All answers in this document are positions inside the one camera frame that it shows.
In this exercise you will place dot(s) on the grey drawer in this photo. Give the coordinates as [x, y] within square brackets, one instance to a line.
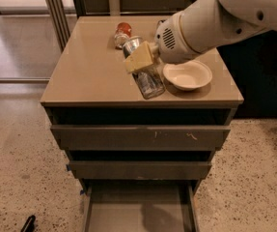
[140, 170]
[139, 208]
[139, 138]

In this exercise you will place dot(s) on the orange soda can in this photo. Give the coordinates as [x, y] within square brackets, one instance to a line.
[122, 34]

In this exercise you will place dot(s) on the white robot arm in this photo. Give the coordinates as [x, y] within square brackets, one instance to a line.
[204, 25]

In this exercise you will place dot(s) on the black object on floor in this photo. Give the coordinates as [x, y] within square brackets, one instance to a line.
[29, 225]

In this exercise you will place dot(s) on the grey top drawer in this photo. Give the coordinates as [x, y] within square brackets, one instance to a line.
[139, 138]

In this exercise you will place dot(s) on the metal frame post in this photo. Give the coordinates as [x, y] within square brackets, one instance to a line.
[58, 15]

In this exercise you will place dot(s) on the grey bottom drawer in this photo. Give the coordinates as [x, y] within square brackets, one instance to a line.
[139, 208]

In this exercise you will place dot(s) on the grey middle drawer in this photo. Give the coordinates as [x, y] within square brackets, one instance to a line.
[140, 170]

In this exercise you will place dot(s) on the silver redbull can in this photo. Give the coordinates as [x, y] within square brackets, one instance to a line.
[147, 79]

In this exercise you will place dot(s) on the grey drawer cabinet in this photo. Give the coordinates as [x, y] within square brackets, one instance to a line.
[90, 87]

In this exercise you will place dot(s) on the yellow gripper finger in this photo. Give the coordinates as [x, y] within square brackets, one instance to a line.
[139, 57]

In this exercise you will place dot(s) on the white paper bowl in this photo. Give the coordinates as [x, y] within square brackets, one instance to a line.
[188, 76]

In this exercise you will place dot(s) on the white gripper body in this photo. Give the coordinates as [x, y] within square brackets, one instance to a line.
[169, 43]

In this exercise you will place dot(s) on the blue pepsi can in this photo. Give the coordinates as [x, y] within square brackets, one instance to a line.
[160, 23]

